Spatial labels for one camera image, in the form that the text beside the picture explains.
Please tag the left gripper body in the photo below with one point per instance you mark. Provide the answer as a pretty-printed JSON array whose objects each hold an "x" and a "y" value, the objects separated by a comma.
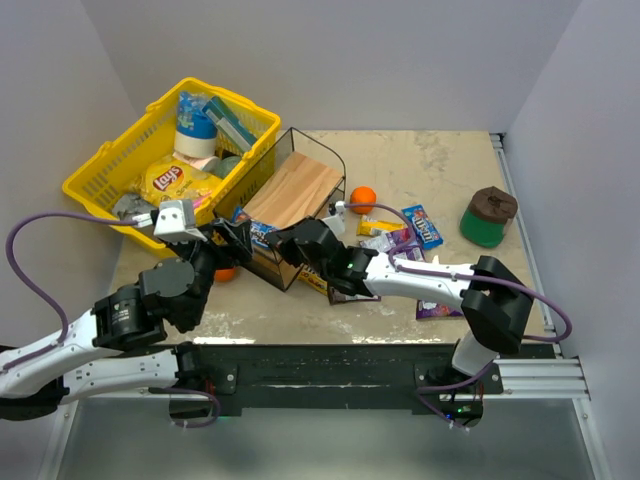
[{"x": 220, "y": 242}]

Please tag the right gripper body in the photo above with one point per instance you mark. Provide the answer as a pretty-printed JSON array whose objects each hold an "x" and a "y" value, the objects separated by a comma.
[{"x": 293, "y": 243}]

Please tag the blue m&m's bag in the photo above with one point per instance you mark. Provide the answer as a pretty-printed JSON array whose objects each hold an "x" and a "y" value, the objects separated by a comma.
[
  {"x": 427, "y": 234},
  {"x": 258, "y": 231}
]

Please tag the brown chocolate bag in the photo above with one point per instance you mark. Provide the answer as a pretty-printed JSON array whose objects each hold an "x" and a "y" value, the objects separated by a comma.
[{"x": 336, "y": 297}]

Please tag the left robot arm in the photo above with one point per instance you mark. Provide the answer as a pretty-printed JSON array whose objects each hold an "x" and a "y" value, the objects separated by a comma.
[{"x": 100, "y": 352}]

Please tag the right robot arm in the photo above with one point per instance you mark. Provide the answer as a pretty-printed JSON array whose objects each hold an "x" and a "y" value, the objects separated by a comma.
[{"x": 494, "y": 302}]

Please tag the orange near shelf back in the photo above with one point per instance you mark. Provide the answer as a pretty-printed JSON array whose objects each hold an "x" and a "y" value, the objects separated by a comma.
[{"x": 362, "y": 199}]

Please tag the purple Fox's candy bag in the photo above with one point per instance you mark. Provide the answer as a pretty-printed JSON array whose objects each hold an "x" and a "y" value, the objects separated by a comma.
[{"x": 397, "y": 241}]

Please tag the orange near basket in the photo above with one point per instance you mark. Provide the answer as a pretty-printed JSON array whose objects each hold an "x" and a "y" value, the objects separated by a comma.
[{"x": 225, "y": 275}]

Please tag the yellow M&M's bag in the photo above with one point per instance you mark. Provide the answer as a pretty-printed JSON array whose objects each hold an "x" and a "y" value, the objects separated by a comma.
[{"x": 312, "y": 279}]

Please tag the pink package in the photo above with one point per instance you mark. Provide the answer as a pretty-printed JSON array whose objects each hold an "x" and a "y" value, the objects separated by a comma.
[{"x": 201, "y": 203}]

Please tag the small yellow snack bar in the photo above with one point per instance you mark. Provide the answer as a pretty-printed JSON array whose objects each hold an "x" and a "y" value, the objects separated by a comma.
[{"x": 368, "y": 226}]

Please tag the green round ball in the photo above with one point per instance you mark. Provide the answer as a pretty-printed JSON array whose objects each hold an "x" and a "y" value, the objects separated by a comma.
[{"x": 227, "y": 165}]

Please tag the pink tissue roll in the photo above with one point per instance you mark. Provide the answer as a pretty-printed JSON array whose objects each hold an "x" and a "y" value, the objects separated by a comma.
[{"x": 207, "y": 164}]

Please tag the yellow Lay's chips bag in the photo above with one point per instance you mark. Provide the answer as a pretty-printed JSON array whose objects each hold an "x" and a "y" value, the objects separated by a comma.
[{"x": 170, "y": 179}]

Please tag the grey crumpled cloth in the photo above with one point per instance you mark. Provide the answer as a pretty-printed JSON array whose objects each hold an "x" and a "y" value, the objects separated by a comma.
[{"x": 130, "y": 205}]

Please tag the teal box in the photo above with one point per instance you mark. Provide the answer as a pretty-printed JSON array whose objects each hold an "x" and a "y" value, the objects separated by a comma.
[{"x": 229, "y": 124}]

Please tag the yellow plastic basket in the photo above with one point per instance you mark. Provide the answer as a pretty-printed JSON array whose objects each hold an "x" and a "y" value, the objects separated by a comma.
[{"x": 107, "y": 175}]

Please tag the green cup brown lid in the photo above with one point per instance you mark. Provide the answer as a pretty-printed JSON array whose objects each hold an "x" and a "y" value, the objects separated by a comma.
[{"x": 488, "y": 217}]

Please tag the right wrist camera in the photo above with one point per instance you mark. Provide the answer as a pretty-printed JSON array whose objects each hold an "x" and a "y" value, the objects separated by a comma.
[{"x": 335, "y": 218}]

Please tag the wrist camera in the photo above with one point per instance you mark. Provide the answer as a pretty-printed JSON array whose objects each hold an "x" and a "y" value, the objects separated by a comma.
[
  {"x": 335, "y": 218},
  {"x": 175, "y": 222}
]

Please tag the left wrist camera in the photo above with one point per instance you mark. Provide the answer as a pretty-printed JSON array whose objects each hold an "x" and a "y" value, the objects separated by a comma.
[{"x": 175, "y": 222}]

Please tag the wood and wire shelf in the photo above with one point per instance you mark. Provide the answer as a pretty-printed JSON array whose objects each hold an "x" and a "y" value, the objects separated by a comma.
[{"x": 296, "y": 177}]

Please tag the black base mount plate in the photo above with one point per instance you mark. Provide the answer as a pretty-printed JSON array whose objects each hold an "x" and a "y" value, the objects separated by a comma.
[{"x": 385, "y": 377}]

